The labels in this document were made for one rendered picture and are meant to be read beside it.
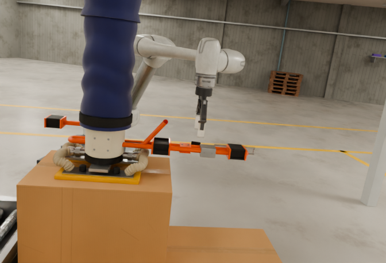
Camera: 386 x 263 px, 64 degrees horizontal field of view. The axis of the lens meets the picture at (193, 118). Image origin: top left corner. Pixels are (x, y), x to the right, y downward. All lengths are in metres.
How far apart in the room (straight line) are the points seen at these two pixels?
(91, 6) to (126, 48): 0.20
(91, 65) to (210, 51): 0.49
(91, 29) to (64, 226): 0.79
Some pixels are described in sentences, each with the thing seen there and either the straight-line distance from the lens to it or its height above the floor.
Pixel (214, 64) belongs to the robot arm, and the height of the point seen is 1.46.
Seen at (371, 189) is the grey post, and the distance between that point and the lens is 4.08.
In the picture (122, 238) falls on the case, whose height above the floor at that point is 0.73.
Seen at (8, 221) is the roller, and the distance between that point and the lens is 1.94.
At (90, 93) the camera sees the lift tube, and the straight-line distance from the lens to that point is 1.31.
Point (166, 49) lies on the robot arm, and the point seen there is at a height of 1.50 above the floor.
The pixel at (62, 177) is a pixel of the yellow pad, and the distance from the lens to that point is 1.38.
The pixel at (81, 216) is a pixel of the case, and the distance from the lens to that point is 1.38.
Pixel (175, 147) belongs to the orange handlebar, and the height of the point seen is 1.08.
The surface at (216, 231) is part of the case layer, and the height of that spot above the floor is 0.54.
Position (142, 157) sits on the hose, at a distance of 1.39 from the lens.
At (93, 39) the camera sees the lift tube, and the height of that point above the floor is 1.51.
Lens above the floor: 1.53
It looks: 13 degrees down
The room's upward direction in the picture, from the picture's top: 7 degrees clockwise
